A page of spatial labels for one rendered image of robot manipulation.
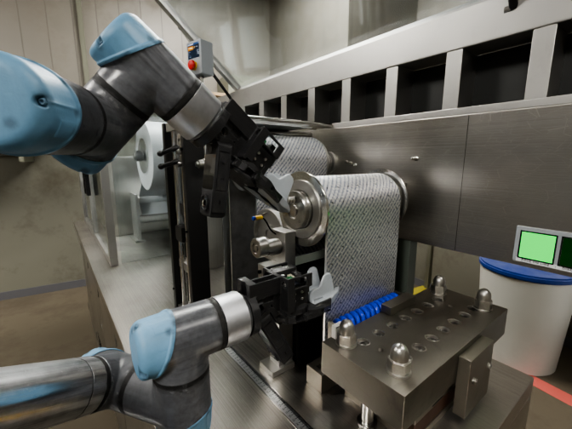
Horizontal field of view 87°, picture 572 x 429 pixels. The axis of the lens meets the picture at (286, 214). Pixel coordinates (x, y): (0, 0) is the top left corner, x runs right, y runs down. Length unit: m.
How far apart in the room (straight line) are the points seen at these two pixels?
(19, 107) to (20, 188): 3.52
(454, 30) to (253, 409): 0.86
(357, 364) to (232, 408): 0.25
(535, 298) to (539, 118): 1.76
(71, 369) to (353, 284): 0.48
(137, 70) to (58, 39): 3.49
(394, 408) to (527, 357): 2.10
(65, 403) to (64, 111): 0.34
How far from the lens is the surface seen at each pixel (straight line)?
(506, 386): 0.82
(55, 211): 3.80
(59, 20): 3.96
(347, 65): 0.99
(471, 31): 0.82
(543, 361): 2.63
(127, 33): 0.43
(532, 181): 0.73
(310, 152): 0.84
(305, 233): 0.59
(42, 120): 0.30
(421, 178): 0.81
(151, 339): 0.42
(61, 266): 3.92
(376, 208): 0.67
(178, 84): 0.43
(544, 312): 2.44
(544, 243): 0.73
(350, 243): 0.62
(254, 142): 0.48
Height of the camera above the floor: 1.35
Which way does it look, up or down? 10 degrees down
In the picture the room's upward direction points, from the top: straight up
